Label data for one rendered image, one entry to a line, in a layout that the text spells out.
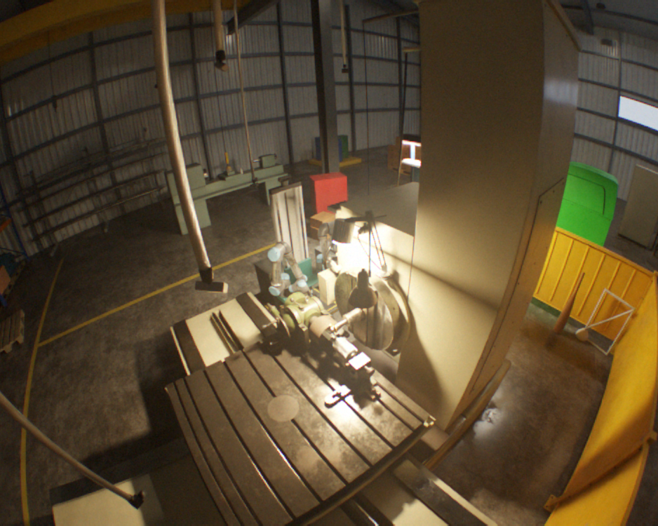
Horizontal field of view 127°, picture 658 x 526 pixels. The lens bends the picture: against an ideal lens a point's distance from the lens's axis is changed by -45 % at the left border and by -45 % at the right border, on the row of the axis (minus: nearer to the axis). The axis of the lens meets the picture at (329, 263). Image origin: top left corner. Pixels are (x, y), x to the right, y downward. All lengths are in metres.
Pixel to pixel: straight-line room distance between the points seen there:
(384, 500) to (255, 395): 1.02
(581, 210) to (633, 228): 4.08
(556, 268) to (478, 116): 3.34
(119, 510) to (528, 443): 3.42
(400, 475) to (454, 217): 1.48
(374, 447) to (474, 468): 1.38
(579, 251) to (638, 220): 5.21
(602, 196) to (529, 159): 4.13
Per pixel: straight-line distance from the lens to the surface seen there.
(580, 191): 5.22
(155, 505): 2.39
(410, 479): 1.94
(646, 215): 9.16
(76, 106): 10.77
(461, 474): 2.83
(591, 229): 5.41
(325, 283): 2.14
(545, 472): 3.16
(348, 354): 1.76
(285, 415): 1.82
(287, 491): 1.64
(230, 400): 1.97
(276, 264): 2.68
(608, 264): 4.15
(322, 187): 5.98
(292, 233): 3.06
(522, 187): 1.14
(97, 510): 2.68
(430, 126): 1.30
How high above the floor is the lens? 2.57
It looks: 32 degrees down
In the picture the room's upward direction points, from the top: 4 degrees counter-clockwise
